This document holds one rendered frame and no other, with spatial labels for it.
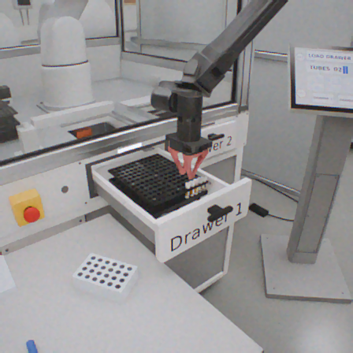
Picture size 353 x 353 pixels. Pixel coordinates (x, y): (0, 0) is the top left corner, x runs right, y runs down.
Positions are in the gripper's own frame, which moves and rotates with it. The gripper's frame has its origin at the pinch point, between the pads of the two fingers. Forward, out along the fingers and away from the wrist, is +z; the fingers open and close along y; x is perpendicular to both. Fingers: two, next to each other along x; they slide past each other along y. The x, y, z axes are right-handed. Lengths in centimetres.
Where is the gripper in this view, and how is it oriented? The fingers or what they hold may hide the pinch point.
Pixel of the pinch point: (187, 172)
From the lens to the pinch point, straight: 79.0
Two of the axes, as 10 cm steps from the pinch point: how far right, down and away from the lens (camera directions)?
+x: 7.8, -2.6, 5.7
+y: 6.3, 3.5, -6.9
